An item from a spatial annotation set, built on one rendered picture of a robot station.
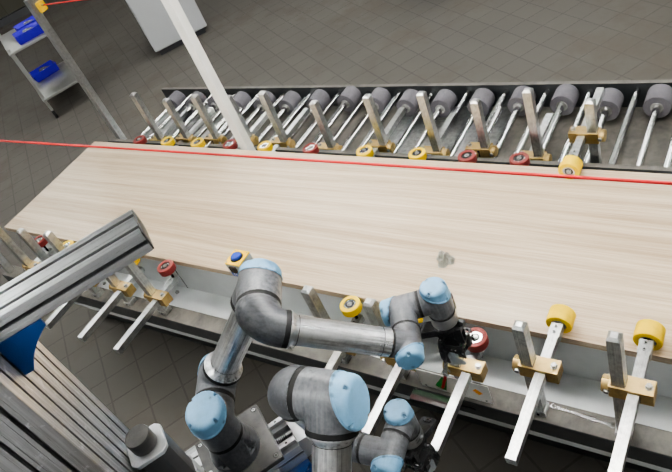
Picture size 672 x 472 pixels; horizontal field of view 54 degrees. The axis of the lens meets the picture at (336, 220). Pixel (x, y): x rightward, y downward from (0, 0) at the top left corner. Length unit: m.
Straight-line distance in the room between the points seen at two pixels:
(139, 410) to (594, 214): 2.62
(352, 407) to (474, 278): 1.09
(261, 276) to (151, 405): 2.31
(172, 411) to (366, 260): 1.65
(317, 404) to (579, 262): 1.24
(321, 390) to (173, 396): 2.50
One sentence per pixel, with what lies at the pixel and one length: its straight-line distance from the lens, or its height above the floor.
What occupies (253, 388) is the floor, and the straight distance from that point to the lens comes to 3.60.
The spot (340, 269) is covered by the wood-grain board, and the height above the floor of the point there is 0.90.
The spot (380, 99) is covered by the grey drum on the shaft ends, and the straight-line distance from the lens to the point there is 3.60.
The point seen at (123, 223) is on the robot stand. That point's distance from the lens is 1.24.
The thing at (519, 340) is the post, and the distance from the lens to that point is 1.94.
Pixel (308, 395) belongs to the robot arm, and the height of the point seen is 1.56.
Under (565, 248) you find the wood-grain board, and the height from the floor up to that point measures 0.90.
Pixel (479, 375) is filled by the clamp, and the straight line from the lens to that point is 2.17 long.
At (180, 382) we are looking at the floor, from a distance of 3.88.
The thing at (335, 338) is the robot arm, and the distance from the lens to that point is 1.64.
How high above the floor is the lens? 2.64
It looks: 38 degrees down
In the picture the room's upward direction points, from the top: 25 degrees counter-clockwise
